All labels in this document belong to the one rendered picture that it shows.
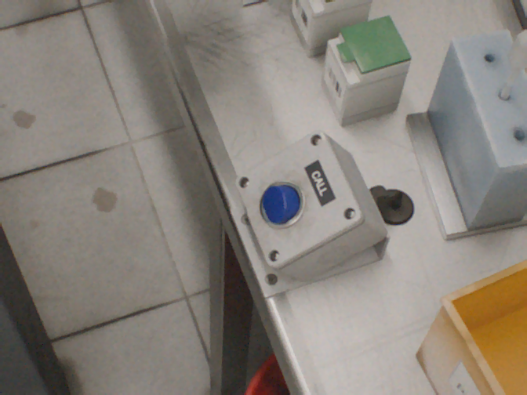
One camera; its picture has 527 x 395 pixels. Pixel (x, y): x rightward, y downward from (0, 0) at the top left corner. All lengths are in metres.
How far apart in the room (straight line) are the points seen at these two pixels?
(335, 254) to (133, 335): 0.97
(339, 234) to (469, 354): 0.11
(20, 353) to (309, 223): 0.39
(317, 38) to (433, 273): 0.20
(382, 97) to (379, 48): 0.04
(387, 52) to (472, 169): 0.10
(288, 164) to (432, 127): 0.14
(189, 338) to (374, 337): 0.94
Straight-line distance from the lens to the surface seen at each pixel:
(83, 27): 1.91
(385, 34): 0.73
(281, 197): 0.65
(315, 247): 0.65
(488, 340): 0.70
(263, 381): 1.14
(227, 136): 0.75
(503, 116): 0.67
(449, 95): 0.72
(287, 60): 0.79
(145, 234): 1.69
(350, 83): 0.72
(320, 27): 0.77
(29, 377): 1.02
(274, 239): 0.66
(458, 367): 0.63
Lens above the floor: 1.52
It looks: 63 degrees down
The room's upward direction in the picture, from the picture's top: 5 degrees clockwise
